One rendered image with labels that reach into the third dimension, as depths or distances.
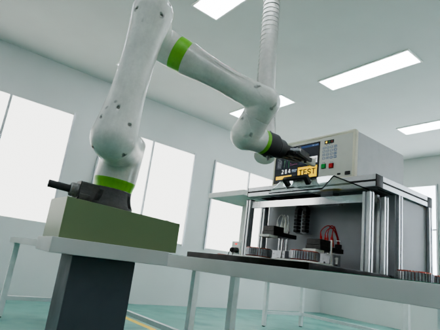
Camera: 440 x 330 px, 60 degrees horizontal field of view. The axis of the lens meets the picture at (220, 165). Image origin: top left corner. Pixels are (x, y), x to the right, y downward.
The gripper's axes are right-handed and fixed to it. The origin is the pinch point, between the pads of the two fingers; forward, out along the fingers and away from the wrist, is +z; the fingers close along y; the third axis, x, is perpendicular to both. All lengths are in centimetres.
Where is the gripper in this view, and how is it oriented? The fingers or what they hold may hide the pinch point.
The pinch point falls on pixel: (308, 160)
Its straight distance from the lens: 159.6
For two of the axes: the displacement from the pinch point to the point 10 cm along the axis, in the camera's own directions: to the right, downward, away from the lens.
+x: 1.3, -9.6, 2.6
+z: 7.7, 2.6, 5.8
